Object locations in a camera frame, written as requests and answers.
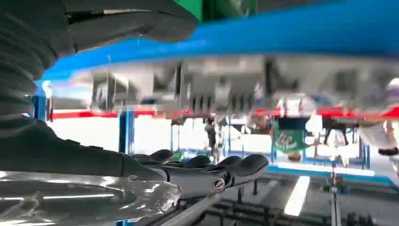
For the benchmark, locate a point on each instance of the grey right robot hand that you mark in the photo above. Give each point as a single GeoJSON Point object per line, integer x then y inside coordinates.
{"type": "Point", "coordinates": [62, 156]}

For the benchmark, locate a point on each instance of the ribbed grey right arm sleeve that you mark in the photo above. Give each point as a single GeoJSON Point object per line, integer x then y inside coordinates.
{"type": "Point", "coordinates": [21, 56]}

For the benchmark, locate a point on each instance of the grey metal beam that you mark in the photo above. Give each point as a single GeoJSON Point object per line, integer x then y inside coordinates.
{"type": "Point", "coordinates": [190, 213]}

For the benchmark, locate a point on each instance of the green crate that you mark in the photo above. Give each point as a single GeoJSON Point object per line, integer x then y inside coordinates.
{"type": "Point", "coordinates": [224, 9]}

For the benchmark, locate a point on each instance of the white ceiling light strip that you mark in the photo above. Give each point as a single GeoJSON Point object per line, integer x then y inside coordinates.
{"type": "Point", "coordinates": [296, 196]}

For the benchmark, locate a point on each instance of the blue table edge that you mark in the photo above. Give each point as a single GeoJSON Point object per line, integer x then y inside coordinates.
{"type": "Point", "coordinates": [280, 34]}

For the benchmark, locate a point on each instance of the red rail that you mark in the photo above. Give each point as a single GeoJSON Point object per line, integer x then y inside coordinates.
{"type": "Point", "coordinates": [93, 114]}

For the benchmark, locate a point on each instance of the blue steel post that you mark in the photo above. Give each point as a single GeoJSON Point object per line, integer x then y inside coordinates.
{"type": "Point", "coordinates": [126, 131]}
{"type": "Point", "coordinates": [40, 107]}

